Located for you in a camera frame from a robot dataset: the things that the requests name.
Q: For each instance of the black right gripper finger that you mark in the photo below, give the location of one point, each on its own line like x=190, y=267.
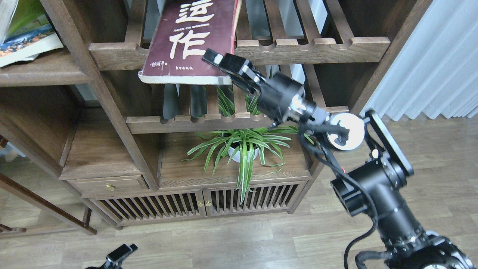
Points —
x=232, y=65
x=247, y=85

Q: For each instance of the brass drawer knob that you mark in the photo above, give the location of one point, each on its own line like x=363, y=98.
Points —
x=110, y=187

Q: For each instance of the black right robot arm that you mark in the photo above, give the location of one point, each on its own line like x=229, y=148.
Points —
x=370, y=167

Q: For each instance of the colourful 300 paperback book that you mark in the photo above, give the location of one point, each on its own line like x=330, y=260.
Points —
x=28, y=45

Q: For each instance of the white pleated curtain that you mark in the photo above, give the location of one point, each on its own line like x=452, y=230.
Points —
x=436, y=72

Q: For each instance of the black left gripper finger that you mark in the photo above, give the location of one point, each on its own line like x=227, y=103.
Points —
x=118, y=255

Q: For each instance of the white plant pot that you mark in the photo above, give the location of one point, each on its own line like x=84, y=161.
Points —
x=236, y=156

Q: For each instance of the dark wooden bookshelf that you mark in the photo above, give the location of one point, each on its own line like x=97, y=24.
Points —
x=82, y=114

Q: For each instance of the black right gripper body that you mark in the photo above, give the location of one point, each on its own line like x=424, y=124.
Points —
x=281, y=99

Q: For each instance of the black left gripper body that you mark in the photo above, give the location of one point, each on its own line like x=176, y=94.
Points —
x=108, y=265

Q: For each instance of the green spider plant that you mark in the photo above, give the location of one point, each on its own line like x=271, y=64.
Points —
x=246, y=145

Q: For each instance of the maroon book white characters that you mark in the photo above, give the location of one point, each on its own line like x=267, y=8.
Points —
x=186, y=29

